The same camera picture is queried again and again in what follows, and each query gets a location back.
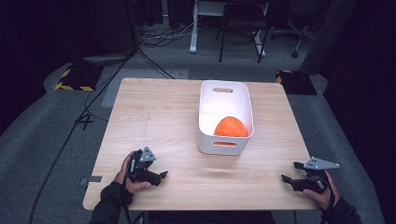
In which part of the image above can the white desk frame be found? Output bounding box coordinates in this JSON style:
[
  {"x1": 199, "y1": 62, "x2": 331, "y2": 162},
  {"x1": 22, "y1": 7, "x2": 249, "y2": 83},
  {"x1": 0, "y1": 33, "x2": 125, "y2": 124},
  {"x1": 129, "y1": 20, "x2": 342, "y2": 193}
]
[{"x1": 189, "y1": 0, "x2": 269, "y2": 58}]

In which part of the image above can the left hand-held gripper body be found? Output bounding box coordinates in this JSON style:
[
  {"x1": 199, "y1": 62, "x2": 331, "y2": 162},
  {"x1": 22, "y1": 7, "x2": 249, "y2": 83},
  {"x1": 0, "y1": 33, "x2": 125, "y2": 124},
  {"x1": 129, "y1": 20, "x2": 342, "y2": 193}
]
[{"x1": 127, "y1": 146, "x2": 158, "y2": 183}]

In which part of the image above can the person's right hand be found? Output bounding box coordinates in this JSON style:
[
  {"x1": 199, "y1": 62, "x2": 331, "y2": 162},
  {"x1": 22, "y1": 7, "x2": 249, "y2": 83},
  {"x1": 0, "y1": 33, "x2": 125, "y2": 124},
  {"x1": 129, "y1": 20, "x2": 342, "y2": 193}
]
[{"x1": 302, "y1": 170, "x2": 342, "y2": 213}]

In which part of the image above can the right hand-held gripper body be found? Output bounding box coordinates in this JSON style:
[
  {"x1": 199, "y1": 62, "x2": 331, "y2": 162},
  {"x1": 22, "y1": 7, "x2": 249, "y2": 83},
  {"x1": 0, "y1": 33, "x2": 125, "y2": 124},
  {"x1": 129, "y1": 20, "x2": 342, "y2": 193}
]
[{"x1": 292, "y1": 156, "x2": 341, "y2": 194}]

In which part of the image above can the white plastic storage bin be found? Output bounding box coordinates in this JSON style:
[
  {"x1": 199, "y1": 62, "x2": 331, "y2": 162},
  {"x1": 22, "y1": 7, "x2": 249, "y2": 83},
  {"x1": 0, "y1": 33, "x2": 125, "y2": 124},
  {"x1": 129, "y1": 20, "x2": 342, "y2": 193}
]
[{"x1": 196, "y1": 79, "x2": 255, "y2": 157}]

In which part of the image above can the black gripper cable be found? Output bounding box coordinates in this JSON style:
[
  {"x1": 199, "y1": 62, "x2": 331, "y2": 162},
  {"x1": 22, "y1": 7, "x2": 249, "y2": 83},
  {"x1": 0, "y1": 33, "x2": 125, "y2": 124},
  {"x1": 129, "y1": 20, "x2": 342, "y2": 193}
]
[
  {"x1": 323, "y1": 171, "x2": 337, "y2": 224},
  {"x1": 121, "y1": 154, "x2": 136, "y2": 224}
]

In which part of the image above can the yellow-black striped floor plate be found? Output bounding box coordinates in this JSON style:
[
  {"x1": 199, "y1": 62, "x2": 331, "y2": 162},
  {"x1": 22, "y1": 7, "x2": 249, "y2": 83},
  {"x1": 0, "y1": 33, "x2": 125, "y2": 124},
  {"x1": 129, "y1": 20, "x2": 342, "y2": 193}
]
[
  {"x1": 53, "y1": 63, "x2": 105, "y2": 93},
  {"x1": 275, "y1": 69, "x2": 318, "y2": 96}
]

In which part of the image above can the office chair wheeled base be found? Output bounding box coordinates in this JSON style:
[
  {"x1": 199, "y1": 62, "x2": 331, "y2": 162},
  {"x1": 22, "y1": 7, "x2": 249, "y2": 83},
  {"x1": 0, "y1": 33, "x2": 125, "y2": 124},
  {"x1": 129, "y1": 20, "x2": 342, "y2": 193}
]
[{"x1": 269, "y1": 18, "x2": 316, "y2": 60}]

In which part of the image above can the person's left hand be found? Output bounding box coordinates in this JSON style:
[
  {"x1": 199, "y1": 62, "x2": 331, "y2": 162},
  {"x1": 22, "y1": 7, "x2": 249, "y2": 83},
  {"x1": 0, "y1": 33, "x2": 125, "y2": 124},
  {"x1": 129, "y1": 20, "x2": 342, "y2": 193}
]
[{"x1": 113, "y1": 150, "x2": 153, "y2": 196}]

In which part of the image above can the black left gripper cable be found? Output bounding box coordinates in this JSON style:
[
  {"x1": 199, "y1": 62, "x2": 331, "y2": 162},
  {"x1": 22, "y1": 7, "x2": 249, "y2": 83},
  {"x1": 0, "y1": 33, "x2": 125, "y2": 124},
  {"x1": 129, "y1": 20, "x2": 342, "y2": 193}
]
[{"x1": 121, "y1": 154, "x2": 136, "y2": 224}]

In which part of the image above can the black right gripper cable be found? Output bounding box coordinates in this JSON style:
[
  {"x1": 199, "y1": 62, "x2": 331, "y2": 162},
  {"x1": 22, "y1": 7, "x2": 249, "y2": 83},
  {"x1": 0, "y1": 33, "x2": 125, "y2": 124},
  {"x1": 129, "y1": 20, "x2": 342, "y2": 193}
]
[{"x1": 323, "y1": 171, "x2": 337, "y2": 224}]

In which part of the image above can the long black floor cable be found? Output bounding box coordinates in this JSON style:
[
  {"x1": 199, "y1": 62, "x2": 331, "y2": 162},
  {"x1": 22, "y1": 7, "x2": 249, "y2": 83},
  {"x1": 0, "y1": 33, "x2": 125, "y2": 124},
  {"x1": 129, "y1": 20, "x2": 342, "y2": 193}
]
[{"x1": 28, "y1": 49, "x2": 138, "y2": 224}]

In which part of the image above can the bundle of floor cables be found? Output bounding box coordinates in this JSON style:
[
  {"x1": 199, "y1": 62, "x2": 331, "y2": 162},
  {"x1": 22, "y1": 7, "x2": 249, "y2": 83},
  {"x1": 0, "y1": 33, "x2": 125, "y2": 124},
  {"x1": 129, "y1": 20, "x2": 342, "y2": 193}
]
[{"x1": 138, "y1": 15, "x2": 204, "y2": 49}]

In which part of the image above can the grey tape strip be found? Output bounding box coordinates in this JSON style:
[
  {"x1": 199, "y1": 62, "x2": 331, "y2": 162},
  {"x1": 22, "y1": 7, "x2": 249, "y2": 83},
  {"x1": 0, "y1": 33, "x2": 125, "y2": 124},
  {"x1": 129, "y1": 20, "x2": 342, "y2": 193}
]
[{"x1": 79, "y1": 175, "x2": 104, "y2": 187}]

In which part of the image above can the black metal chair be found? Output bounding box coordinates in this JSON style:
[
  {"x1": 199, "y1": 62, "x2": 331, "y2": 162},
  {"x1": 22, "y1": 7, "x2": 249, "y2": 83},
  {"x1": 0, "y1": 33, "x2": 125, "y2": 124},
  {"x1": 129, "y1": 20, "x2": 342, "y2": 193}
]
[{"x1": 216, "y1": 1, "x2": 271, "y2": 64}]

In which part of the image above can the grey curtain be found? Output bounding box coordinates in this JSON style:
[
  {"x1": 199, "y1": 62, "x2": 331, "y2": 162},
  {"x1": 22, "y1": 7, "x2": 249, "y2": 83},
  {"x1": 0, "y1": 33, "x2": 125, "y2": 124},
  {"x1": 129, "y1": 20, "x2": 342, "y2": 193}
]
[{"x1": 299, "y1": 0, "x2": 358, "y2": 76}]

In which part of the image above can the orange pumpkin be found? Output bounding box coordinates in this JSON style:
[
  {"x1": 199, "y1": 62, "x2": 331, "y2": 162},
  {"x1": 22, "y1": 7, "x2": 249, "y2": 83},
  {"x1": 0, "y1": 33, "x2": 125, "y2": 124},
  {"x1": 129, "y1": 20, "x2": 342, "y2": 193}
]
[{"x1": 212, "y1": 116, "x2": 249, "y2": 147}]

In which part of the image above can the grey flat stand base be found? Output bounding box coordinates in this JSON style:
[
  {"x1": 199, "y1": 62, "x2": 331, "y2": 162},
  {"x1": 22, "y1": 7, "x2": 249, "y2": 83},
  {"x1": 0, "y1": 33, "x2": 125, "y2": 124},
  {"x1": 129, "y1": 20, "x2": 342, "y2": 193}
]
[{"x1": 81, "y1": 53, "x2": 133, "y2": 65}]

